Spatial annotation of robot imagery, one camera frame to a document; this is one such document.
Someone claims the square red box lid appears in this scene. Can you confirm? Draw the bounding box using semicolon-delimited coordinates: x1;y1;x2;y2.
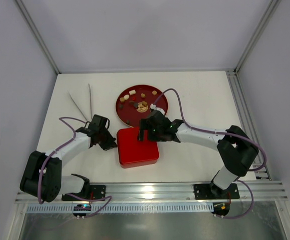
117;127;159;158

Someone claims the square red chocolate box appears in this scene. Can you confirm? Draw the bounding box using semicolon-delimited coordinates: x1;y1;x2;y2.
119;156;158;169

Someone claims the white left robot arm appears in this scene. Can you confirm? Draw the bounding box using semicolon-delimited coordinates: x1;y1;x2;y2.
19;114;117;204

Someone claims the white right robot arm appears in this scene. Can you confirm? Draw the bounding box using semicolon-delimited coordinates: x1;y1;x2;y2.
138;110;259;199

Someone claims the white chocolate top left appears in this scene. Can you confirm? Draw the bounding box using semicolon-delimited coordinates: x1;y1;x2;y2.
129;90;136;95

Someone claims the round red tray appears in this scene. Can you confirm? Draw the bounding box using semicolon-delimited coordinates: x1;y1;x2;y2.
115;84;168;127

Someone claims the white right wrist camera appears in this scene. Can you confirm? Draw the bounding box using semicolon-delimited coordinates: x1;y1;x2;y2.
150;103;165;115

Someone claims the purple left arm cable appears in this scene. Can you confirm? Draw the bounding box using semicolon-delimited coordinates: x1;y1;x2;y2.
38;116;112;218

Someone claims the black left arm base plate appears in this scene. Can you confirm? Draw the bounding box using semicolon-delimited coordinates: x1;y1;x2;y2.
61;184;106;201

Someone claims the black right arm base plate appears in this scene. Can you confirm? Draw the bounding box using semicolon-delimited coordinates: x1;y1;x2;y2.
193;182;240;200

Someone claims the right side aluminium rail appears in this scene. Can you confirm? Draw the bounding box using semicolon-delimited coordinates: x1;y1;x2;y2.
226;70;272;181

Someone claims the aluminium rail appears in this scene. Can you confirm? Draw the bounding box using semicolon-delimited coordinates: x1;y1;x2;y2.
226;70;272;181
15;182;288;204

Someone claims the slotted grey cable duct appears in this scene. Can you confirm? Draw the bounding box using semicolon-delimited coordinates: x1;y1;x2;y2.
26;202;214;214

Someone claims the aluminium front rail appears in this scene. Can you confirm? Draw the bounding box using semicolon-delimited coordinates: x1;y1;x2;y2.
15;182;288;204

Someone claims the left aluminium frame post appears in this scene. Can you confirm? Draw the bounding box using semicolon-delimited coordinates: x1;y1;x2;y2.
14;0;61;75

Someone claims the aluminium frame post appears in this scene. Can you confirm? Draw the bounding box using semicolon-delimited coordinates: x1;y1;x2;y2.
234;0;281;75
14;0;61;75

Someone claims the right aluminium frame post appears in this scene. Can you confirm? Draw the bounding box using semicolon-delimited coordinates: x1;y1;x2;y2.
234;0;281;75

